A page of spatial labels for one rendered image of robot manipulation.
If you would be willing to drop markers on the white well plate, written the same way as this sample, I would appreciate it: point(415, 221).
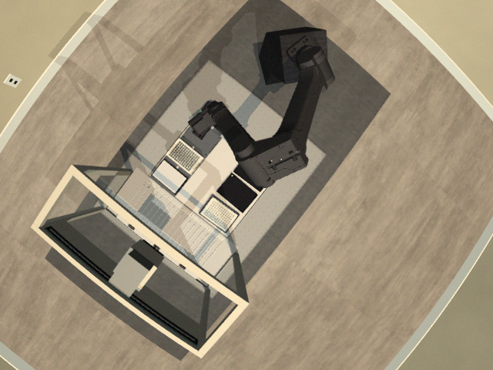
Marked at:
point(219, 214)

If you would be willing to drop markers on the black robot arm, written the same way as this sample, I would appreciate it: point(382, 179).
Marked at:
point(255, 156)

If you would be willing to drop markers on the cream deep-well block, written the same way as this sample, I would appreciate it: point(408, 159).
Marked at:
point(177, 154)

